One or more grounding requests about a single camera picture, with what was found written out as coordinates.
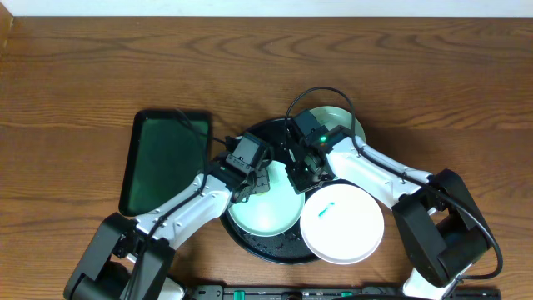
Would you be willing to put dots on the white plate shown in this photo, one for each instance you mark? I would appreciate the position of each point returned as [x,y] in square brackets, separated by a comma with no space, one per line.
[342,224]

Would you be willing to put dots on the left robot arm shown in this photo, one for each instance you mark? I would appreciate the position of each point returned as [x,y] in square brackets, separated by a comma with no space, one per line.
[129,258]

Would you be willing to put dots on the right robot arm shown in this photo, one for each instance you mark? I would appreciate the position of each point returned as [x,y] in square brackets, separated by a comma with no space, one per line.
[441,227]

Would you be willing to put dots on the mint plate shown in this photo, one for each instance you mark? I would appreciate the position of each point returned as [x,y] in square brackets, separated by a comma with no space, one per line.
[273,212]
[331,117]

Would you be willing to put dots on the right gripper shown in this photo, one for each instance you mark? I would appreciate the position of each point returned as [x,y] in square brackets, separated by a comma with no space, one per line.
[303,184]

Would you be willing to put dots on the rectangular black tray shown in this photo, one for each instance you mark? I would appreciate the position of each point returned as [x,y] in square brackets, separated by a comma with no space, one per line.
[165,154]

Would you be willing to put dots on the round black tray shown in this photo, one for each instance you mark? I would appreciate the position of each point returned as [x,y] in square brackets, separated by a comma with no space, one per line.
[287,247]

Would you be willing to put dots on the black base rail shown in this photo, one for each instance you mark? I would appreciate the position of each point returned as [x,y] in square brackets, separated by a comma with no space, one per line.
[218,292]

